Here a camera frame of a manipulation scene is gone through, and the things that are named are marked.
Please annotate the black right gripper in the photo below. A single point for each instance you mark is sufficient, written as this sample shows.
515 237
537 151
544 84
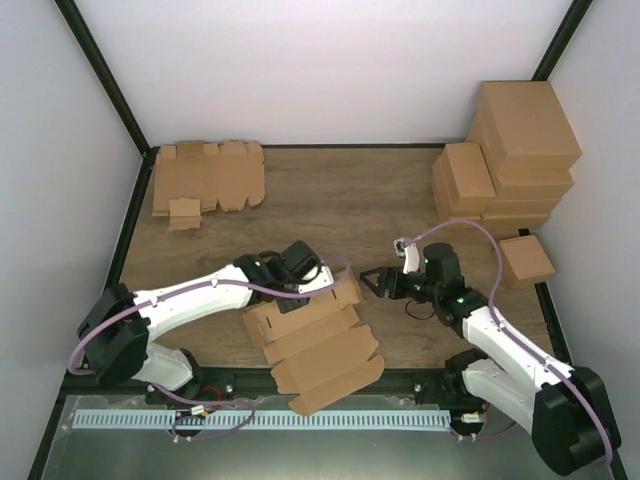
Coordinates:
394 272

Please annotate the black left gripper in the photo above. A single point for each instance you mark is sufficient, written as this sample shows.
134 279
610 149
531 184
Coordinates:
286 306

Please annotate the brown cardboard box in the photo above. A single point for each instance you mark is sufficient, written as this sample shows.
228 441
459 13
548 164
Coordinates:
321 352

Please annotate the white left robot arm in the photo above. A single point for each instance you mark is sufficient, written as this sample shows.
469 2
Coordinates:
119 335

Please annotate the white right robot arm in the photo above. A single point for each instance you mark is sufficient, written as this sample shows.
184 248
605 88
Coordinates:
565 409

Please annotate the medium folded cardboard box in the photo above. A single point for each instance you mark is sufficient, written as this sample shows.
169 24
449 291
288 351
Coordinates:
461 183

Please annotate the small single cardboard box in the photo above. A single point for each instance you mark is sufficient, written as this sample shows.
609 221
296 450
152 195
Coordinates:
525 262

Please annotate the large top cardboard box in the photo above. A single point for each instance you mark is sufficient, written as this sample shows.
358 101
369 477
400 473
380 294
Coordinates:
521 125

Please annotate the small loose cardboard flap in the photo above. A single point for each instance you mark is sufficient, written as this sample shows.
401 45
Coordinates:
184 214

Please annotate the stack of flat cardboard blanks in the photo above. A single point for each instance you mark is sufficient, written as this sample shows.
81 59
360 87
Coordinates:
228 175

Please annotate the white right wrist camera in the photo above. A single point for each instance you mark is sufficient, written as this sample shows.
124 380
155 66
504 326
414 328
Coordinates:
407 250

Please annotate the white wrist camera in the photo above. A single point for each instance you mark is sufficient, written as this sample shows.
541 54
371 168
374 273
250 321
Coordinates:
318 278
407 250

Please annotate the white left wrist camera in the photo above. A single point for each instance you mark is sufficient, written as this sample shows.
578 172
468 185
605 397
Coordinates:
318 278

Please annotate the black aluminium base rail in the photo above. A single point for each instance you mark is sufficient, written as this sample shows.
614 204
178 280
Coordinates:
425 386

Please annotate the light blue slotted cable duct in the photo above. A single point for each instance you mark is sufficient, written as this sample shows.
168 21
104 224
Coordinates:
268 420

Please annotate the black frame post right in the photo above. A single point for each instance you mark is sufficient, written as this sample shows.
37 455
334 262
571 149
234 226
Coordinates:
561 39

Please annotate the black frame post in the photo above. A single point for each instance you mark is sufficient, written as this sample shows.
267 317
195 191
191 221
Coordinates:
93 54
561 39

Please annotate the black frame post left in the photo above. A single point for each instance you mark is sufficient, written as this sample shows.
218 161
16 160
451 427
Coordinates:
93 54

